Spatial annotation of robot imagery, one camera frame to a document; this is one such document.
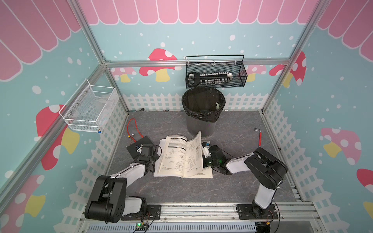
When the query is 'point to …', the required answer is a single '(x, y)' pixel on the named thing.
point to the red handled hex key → (260, 141)
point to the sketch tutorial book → (178, 157)
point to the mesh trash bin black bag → (202, 106)
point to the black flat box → (131, 147)
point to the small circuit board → (140, 226)
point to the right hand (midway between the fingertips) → (195, 160)
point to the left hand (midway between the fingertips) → (154, 156)
